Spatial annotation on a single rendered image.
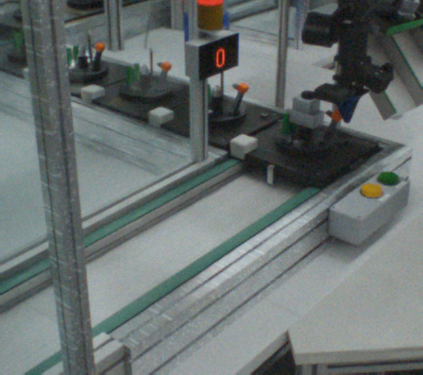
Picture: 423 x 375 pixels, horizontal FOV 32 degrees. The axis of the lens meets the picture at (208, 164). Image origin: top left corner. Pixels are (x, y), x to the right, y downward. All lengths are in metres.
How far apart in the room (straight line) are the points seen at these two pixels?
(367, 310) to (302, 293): 0.12
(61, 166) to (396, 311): 0.74
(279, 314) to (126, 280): 0.27
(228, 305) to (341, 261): 0.30
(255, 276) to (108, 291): 0.25
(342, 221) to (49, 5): 0.84
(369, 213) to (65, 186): 0.75
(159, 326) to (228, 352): 0.16
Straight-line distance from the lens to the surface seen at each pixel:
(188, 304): 1.17
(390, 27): 1.71
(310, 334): 1.28
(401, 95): 1.85
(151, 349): 1.14
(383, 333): 1.31
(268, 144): 1.66
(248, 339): 1.26
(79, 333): 0.94
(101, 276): 1.32
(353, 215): 1.42
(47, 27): 0.76
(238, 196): 1.55
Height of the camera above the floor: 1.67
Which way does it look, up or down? 27 degrees down
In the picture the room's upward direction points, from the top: straight up
